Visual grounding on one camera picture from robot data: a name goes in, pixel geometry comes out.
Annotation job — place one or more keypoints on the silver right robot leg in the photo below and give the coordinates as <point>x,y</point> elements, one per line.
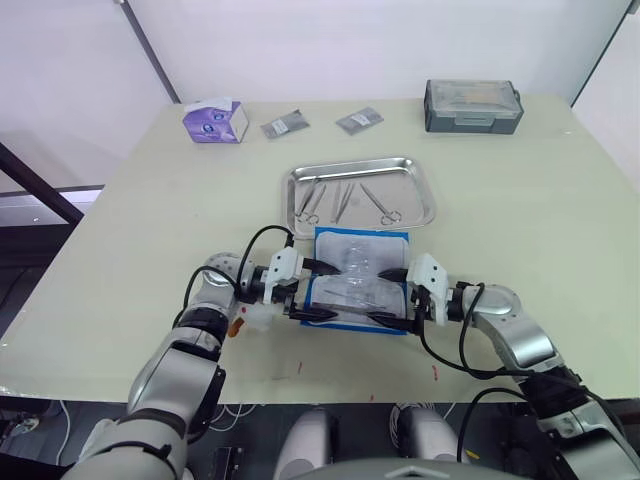
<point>430,435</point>

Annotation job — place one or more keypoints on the silver left robot leg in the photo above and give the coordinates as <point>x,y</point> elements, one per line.
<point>305,440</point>

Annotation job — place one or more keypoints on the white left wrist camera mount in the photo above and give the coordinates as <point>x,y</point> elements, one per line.
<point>284,262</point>

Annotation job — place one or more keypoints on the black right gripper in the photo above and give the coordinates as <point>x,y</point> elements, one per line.
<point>418,307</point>

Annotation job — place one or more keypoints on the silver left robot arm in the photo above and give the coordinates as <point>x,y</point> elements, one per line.
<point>170,370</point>

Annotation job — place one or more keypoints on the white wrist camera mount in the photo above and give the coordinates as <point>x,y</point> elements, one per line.
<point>284,262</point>
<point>430,280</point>

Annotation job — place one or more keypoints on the metal tray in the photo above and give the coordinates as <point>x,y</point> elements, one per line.
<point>402,197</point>

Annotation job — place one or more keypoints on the grey robot torso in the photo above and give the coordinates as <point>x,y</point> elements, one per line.
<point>400,470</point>

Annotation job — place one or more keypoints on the small orange tag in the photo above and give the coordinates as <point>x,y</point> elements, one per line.
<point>236,329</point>

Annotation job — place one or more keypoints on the grey clear-lid tool case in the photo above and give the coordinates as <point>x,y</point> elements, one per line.
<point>472,107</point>

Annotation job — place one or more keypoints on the translucent white plastic piece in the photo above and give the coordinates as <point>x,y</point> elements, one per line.
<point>260,320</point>

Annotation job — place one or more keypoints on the steel tweezers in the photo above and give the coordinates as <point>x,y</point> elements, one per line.
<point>337,202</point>
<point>346,201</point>

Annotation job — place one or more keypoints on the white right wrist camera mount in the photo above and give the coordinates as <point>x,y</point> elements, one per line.
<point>430,280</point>

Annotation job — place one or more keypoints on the thin metal surgical instrument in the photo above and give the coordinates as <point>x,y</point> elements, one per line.
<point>352,298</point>

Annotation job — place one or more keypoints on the dark metal frame post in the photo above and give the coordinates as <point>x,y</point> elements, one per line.
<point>156,52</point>

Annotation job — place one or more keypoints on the blue surgical instrument pack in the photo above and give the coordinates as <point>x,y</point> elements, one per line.
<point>356,260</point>

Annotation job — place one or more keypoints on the purple tissue box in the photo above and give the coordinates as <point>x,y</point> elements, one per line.
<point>210,125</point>

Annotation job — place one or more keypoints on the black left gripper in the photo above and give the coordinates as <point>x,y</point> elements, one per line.
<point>291,300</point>

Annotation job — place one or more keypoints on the dark brown slanted beam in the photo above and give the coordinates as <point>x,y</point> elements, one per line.
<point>42,185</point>

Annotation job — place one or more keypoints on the grey foil packet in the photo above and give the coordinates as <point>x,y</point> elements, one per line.
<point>284,124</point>
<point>360,120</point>

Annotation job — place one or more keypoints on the silver robot leg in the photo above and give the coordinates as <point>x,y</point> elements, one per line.
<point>430,435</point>
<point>305,440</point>

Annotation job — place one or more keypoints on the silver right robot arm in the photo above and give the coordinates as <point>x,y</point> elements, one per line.
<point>520,330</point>

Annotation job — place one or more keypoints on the grey metal frame post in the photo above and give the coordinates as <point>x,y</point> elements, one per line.
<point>602,50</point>

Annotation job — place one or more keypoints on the steel surgical scissors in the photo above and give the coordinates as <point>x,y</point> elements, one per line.
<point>377,202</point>

